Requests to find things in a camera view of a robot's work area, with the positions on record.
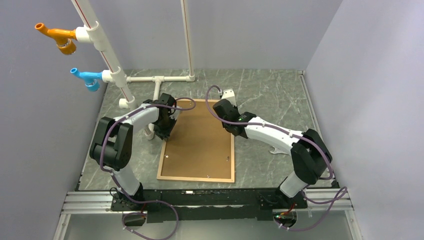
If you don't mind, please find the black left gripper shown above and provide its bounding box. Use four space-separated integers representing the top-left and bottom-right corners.
154 115 178 142

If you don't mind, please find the wooden picture frame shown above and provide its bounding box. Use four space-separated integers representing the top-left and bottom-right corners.
156 99 235 184

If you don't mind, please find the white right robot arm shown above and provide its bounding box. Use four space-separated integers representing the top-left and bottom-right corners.
212 99 332 208

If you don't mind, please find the orange pipe fitting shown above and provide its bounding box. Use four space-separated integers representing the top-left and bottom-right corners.
34 22 77 55

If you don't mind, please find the white pvc pipe rack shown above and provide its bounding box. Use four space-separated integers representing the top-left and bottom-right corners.
70 0 196 141

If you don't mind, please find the blue pipe fitting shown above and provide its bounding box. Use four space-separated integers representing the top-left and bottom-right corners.
70 67 102 92

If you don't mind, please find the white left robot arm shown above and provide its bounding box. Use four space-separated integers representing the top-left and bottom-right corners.
89 93 180 210

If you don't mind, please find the silver open-end wrench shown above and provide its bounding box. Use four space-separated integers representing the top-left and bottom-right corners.
269 146 291 156

